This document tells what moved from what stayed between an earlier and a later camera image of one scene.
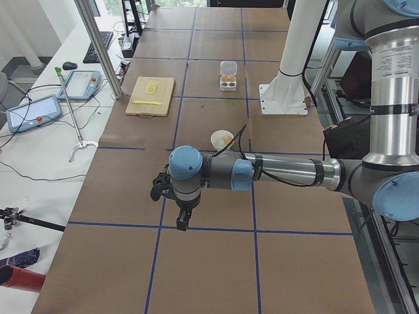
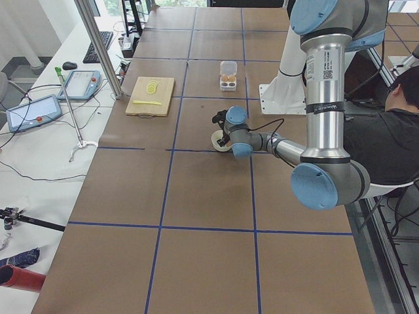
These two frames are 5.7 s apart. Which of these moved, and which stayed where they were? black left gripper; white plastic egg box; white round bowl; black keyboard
Moved: black left gripper
Stayed: white round bowl; white plastic egg box; black keyboard
